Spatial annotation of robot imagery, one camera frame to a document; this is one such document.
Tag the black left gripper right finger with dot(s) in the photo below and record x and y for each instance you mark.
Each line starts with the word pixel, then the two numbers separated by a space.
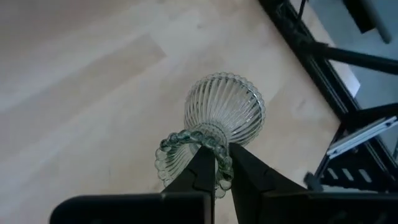
pixel 248 177

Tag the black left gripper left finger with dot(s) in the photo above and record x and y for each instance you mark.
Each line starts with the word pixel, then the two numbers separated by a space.
pixel 199 177

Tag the clear ribbed glass candle holder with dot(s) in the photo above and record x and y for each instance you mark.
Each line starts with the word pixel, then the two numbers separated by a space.
pixel 224 105

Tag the grey metal tube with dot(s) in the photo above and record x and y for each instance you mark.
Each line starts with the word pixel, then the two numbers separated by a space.
pixel 376 21

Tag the silver aluminium frame bracket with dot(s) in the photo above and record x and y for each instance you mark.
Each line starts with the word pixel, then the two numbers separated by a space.
pixel 360 137

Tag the black aluminium table frame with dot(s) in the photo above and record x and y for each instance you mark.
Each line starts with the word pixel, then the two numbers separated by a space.
pixel 311 53

